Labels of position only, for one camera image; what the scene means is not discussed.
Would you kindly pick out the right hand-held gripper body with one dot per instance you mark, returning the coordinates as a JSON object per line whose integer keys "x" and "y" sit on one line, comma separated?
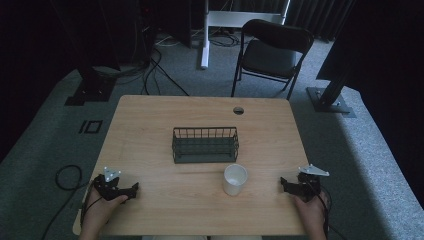
{"x": 308, "y": 188}

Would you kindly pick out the person's left hand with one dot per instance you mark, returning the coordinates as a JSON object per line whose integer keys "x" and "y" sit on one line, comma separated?
{"x": 100, "y": 210}

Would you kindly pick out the black stand base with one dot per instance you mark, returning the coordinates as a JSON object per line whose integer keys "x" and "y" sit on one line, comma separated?
{"x": 328, "y": 103}
{"x": 90, "y": 93}

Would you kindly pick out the black floor socket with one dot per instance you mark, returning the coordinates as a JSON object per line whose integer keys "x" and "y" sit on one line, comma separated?
{"x": 90, "y": 127}

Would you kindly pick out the person's right hand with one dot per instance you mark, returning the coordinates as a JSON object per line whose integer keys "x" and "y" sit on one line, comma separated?
{"x": 311, "y": 213}

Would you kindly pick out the white cup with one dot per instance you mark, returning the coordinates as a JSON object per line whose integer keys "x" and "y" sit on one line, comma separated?
{"x": 235, "y": 181}

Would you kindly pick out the white desk frame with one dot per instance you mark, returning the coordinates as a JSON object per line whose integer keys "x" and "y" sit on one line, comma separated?
{"x": 205, "y": 50}

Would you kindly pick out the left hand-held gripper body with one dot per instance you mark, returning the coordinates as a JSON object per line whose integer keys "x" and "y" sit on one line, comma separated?
{"x": 108, "y": 190}

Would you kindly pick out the dark curtain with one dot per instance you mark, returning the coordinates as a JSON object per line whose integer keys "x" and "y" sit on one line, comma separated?
{"x": 320, "y": 16}

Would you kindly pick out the black folding chair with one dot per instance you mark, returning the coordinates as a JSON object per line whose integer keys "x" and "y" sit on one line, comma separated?
{"x": 270, "y": 56}

